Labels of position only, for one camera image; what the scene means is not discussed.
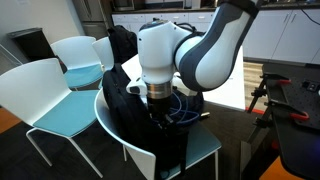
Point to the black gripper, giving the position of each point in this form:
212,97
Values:
160,108

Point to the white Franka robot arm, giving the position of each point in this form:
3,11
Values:
216,60

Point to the black open backpack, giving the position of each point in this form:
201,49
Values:
130,116

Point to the white chair holding open backpack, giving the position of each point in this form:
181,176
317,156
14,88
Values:
200,143

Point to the black closed backpack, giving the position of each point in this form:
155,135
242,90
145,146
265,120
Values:
121,43

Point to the white chair teal seat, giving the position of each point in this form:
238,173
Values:
33,90
103,53
75,53

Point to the stainless steel fridge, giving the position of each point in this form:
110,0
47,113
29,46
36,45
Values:
91,16

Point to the black breadboard robot platform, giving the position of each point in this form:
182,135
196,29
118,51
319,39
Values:
296,140

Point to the white lower cabinets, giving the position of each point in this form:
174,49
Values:
283,36

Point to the black trash bin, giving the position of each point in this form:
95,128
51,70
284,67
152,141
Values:
31,43

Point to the black power switch box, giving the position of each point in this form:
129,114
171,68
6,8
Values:
311,85

